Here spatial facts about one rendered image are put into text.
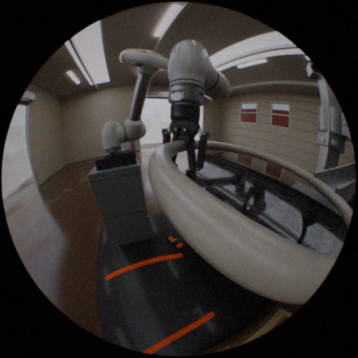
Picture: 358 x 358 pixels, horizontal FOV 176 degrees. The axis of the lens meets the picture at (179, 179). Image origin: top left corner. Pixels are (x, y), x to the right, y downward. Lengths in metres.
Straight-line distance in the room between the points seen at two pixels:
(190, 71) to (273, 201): 0.52
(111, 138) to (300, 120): 7.04
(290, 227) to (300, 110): 6.77
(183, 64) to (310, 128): 6.74
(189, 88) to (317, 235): 0.61
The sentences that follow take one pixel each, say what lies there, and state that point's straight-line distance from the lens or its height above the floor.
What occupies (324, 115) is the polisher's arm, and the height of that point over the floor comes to 1.42.
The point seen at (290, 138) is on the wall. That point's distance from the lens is 6.91.
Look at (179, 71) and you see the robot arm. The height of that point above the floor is 1.17.
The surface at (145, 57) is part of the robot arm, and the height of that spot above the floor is 1.38.
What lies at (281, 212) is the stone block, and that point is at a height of 0.78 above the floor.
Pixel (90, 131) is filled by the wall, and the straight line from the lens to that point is 7.17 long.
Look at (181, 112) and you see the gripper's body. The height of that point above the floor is 1.07.
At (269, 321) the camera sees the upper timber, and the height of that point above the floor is 0.25.
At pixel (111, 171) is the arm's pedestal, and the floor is 0.79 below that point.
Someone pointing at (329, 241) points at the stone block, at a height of 0.79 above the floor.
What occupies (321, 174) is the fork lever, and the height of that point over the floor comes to 0.97.
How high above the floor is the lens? 1.02
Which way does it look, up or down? 24 degrees down
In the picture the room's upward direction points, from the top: straight up
